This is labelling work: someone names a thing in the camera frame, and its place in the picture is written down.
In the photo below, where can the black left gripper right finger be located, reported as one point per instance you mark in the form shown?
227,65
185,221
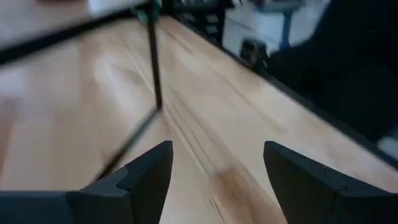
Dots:
298,186

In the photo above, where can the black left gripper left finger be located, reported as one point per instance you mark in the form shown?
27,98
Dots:
146,186

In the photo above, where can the white cabinet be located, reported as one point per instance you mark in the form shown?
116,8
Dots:
261,28

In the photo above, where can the black control box white labels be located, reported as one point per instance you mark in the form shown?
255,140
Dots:
211,29

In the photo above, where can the black aluminium table frame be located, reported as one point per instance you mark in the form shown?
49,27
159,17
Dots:
326,117

